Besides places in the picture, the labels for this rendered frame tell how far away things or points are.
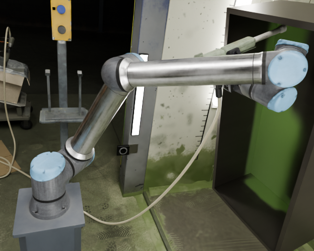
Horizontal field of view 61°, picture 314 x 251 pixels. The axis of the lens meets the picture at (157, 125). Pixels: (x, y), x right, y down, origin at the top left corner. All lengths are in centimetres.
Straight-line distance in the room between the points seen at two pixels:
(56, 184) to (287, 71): 103
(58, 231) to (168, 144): 119
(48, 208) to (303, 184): 115
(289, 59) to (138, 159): 168
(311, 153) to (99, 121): 88
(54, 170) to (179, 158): 136
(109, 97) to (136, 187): 142
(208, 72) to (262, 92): 23
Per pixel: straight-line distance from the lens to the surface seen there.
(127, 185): 237
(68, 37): 191
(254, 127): 190
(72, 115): 198
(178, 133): 222
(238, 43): 118
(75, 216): 141
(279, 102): 91
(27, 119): 342
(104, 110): 115
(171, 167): 240
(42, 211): 140
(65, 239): 146
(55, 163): 129
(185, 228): 224
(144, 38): 184
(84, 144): 130
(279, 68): 75
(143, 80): 87
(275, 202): 200
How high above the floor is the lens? 166
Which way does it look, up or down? 27 degrees down
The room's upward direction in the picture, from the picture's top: 9 degrees clockwise
